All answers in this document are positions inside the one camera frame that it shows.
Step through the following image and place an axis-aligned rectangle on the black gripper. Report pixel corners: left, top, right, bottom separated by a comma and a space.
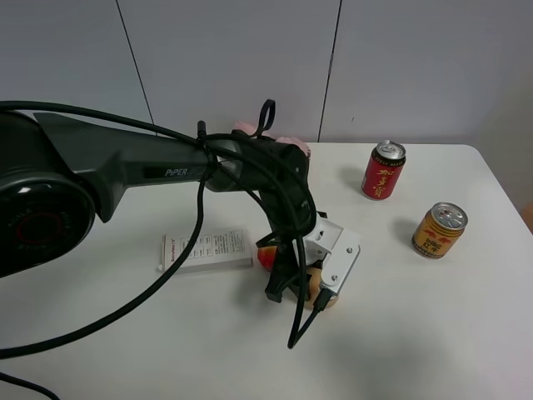
254, 210, 330, 304

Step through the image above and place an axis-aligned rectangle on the tan potato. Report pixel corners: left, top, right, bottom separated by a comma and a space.
289, 267, 339, 310

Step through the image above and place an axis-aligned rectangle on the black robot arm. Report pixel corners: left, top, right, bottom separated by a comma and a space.
1, 100, 319, 301

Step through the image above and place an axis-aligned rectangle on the rainbow glitter ball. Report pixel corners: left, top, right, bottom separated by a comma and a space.
257, 246, 277, 273

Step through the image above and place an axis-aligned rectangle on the white cardboard box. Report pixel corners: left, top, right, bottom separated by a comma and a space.
158, 227, 253, 274

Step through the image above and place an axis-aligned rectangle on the red drink can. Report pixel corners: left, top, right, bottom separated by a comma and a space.
361, 140, 406, 200

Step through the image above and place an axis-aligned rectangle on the pink rolled towel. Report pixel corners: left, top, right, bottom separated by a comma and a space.
233, 121, 311, 158

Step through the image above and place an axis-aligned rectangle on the gold drink can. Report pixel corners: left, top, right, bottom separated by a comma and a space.
411, 202, 468, 259

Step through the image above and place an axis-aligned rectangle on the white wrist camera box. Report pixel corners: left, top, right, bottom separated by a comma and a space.
303, 216, 361, 296

